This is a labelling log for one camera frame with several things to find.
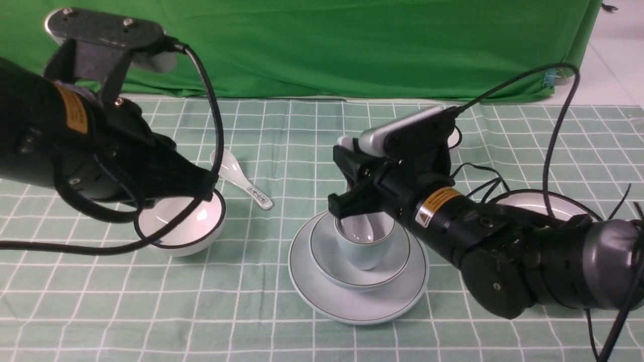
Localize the black-rimmed cartoon plate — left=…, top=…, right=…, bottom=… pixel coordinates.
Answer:
left=489, top=189, right=603, bottom=221

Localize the green backdrop cloth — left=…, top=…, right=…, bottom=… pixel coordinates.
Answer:
left=1, top=1, right=602, bottom=100

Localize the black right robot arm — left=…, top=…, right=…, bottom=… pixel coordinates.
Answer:
left=328, top=144, right=642, bottom=319

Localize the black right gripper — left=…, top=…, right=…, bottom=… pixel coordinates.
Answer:
left=328, top=146, right=453, bottom=227

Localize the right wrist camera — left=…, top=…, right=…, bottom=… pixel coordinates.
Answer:
left=338, top=106, right=461, bottom=159

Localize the green checkered tablecloth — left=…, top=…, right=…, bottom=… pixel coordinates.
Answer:
left=1, top=99, right=642, bottom=361

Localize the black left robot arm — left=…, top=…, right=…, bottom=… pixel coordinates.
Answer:
left=1, top=59, right=214, bottom=224

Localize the white spoon with printed handle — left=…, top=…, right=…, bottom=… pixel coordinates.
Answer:
left=219, top=149, right=274, bottom=211

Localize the black right camera cable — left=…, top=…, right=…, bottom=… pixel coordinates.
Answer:
left=448, top=63, right=644, bottom=362

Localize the light blue ceramic bowl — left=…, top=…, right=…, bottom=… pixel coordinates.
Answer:
left=309, top=212, right=411, bottom=292

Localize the black camera cable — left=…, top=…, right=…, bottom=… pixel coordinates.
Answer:
left=448, top=63, right=644, bottom=362
left=0, top=40, right=225, bottom=257

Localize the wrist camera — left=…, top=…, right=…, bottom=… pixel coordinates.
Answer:
left=42, top=7, right=177, bottom=105
left=338, top=106, right=461, bottom=159

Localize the plain white ceramic spoon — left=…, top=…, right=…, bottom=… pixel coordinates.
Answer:
left=341, top=215, right=374, bottom=244

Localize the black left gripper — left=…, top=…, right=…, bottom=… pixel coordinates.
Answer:
left=94, top=98, right=211, bottom=208

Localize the blue clip on backdrop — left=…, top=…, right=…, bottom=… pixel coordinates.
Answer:
left=541, top=69, right=557, bottom=89

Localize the light blue ceramic plate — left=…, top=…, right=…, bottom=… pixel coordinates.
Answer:
left=288, top=212, right=429, bottom=325

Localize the white bowl with black rim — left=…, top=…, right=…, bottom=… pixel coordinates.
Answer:
left=134, top=190, right=227, bottom=257

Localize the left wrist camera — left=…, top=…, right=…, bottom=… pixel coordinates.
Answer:
left=42, top=7, right=177, bottom=105

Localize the white cup with black rim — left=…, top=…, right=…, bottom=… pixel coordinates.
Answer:
left=447, top=127, right=463, bottom=151

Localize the light blue ceramic cup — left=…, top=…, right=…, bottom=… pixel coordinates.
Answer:
left=334, top=212, right=395, bottom=270

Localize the black left camera cable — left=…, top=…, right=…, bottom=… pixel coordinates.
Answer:
left=0, top=40, right=225, bottom=257

